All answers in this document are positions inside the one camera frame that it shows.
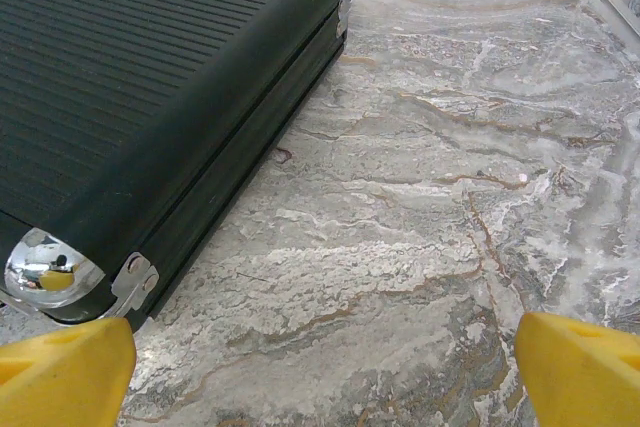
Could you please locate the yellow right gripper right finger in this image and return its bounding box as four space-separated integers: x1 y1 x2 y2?
514 311 640 427

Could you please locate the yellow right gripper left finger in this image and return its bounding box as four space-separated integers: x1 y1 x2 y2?
0 315 137 427

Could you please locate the black ribbed hard case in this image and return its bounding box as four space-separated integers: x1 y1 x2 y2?
0 0 354 333

